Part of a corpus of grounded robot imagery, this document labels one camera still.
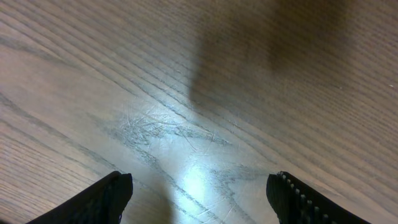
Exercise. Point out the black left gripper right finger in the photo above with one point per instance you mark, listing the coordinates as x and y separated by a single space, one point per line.
295 202

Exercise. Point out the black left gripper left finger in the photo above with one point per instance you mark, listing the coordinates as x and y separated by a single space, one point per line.
103 203

